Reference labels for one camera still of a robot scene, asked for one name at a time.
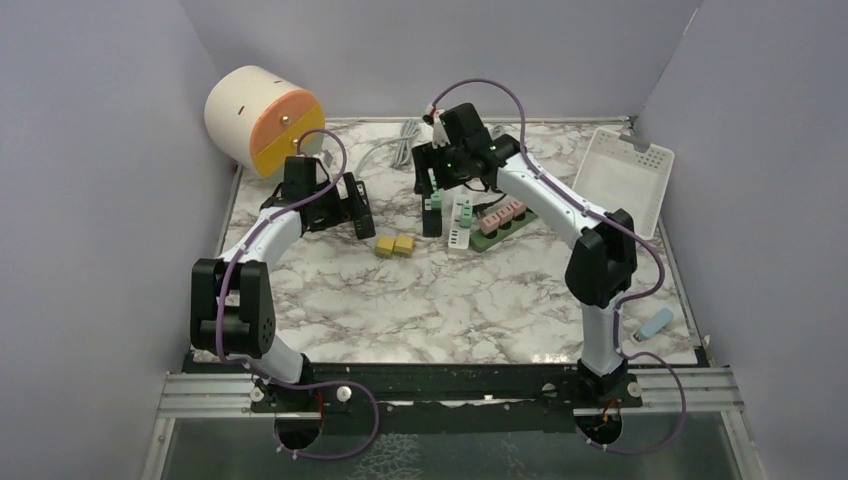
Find green round-socket power strip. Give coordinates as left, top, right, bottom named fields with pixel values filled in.
left=469, top=210, right=538, bottom=253

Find black power strip blue ports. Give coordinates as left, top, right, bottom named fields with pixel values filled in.
left=421, top=195, right=443, bottom=238

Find black power strip green ports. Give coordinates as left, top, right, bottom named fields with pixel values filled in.
left=342, top=172, right=376, bottom=240

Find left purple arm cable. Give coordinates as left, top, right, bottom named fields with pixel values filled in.
left=213, top=129, right=382, bottom=462

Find yellow plug adapter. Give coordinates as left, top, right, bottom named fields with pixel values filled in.
left=392, top=235, right=415, bottom=258
left=374, top=236, right=396, bottom=258

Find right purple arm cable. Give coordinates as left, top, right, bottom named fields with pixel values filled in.
left=427, top=79, right=690, bottom=457

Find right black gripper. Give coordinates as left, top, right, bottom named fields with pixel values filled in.
left=410, top=140, right=469, bottom=198

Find green plug adapter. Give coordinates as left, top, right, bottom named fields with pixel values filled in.
left=457, top=200, right=474, bottom=229
left=427, top=171, right=443, bottom=212

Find pink usb charger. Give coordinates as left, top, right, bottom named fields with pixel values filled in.
left=495, top=206, right=514, bottom=227
left=509, top=200, right=527, bottom=220
left=479, top=213, right=500, bottom=236

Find white power strip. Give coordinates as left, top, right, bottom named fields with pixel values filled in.
left=447, top=193, right=473, bottom=252

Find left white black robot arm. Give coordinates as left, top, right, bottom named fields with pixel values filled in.
left=189, top=156, right=376, bottom=411

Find cream round drawer cabinet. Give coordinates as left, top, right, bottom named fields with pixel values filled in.
left=203, top=65, right=326, bottom=182

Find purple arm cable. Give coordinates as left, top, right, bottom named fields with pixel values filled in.
left=213, top=129, right=382, bottom=462
left=427, top=79, right=690, bottom=457

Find light blue small device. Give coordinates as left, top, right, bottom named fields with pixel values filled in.
left=631, top=308, right=674, bottom=343

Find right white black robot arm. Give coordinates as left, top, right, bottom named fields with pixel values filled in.
left=412, top=103, right=637, bottom=407

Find white plastic basket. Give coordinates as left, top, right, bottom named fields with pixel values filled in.
left=572, top=127, right=675, bottom=240

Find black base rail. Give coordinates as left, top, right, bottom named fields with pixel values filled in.
left=161, top=363, right=701, bottom=439

